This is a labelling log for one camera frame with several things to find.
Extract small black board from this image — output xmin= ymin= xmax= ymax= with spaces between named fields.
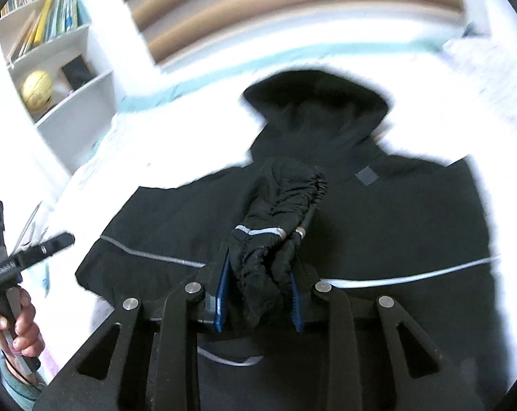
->
xmin=60 ymin=55 xmax=92 ymax=92

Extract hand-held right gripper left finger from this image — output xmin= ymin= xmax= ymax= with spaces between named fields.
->
xmin=33 ymin=240 xmax=233 ymax=411

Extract person's left forearm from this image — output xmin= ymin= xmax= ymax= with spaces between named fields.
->
xmin=0 ymin=342 xmax=48 ymax=411

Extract bed with floral sheet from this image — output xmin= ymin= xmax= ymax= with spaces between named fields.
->
xmin=10 ymin=38 xmax=517 ymax=395

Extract yellow globe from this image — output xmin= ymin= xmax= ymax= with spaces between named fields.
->
xmin=20 ymin=71 xmax=56 ymax=110

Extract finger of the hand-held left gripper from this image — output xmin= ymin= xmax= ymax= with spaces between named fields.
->
xmin=17 ymin=232 xmax=76 ymax=273

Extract row of leaning picture books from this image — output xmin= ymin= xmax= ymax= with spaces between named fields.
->
xmin=8 ymin=0 xmax=90 ymax=65

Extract white bookshelf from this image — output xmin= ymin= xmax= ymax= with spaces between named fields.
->
xmin=0 ymin=0 xmax=118 ymax=174

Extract green bed sheet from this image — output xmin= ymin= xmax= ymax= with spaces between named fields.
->
xmin=117 ymin=36 xmax=447 ymax=116

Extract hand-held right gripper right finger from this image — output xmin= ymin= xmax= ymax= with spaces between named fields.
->
xmin=284 ymin=261 xmax=486 ymax=411

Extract black shorts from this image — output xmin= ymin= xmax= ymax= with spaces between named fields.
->
xmin=40 ymin=70 xmax=505 ymax=411

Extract person's left hand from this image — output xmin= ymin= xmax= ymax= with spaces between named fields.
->
xmin=0 ymin=287 xmax=45 ymax=358

